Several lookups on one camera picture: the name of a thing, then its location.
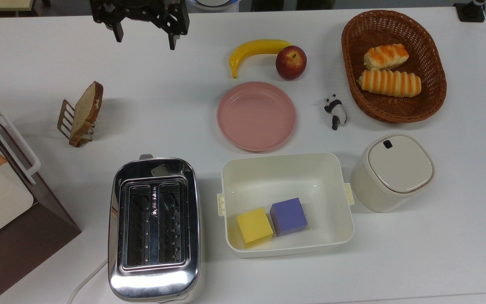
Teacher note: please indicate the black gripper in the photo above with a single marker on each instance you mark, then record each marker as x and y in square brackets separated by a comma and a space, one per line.
[139, 8]

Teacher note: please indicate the brown bread slice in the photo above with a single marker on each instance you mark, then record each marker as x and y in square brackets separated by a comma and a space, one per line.
[86, 112]

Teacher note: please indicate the short orange-striped bread roll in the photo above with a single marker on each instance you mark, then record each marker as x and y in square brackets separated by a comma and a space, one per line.
[385, 56]

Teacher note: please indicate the chrome two-slot toaster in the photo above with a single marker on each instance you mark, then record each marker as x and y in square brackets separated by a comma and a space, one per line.
[154, 278]

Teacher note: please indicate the long orange-striped bread roll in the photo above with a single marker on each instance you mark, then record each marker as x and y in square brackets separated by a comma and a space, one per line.
[388, 83]

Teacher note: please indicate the yellow banana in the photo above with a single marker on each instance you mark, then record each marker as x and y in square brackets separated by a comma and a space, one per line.
[251, 47]

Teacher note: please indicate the metal toast rack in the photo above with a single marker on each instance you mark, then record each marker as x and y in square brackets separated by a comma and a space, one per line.
[66, 118]

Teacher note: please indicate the pink plate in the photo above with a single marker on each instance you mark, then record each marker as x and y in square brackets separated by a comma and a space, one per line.
[256, 116]

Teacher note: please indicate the red apple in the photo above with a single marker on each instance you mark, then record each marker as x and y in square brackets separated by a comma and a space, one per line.
[290, 62]

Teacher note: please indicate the beige side table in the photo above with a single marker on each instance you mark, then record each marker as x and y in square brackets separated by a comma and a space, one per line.
[0, 4]

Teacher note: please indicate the cream plastic bin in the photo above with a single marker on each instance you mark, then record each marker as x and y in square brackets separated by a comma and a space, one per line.
[285, 173]

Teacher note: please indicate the panda figurine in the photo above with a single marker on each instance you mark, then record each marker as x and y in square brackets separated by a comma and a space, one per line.
[336, 110]

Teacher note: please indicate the yellow cube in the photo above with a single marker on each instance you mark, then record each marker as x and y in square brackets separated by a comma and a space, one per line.
[254, 228]

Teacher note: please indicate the purple cube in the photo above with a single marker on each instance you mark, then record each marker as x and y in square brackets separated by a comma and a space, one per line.
[288, 216]

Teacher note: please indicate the cream lidded trash can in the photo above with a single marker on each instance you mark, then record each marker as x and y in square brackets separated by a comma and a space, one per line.
[397, 164]

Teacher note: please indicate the brown wicker basket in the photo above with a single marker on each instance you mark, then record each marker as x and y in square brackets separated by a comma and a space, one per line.
[433, 63]

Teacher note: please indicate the black camera stand base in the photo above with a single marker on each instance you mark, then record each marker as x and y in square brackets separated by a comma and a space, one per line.
[470, 12]

